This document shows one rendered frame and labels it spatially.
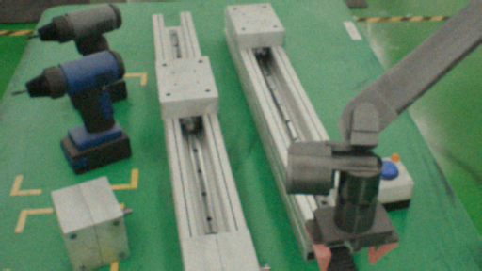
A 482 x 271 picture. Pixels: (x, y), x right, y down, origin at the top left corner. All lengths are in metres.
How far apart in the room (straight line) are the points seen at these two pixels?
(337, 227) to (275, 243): 0.19
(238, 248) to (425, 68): 0.36
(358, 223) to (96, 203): 0.40
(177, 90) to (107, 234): 0.33
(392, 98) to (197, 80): 0.49
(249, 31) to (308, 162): 0.63
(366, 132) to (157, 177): 0.49
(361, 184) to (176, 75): 0.54
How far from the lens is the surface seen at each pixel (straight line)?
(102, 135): 1.12
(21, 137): 1.28
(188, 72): 1.17
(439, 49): 0.81
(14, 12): 3.85
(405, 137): 1.24
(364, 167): 0.75
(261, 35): 1.33
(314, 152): 0.76
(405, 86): 0.78
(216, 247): 0.84
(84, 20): 1.23
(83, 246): 0.92
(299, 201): 0.93
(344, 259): 0.95
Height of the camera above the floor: 1.49
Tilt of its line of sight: 33 degrees down
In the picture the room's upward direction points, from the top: 3 degrees clockwise
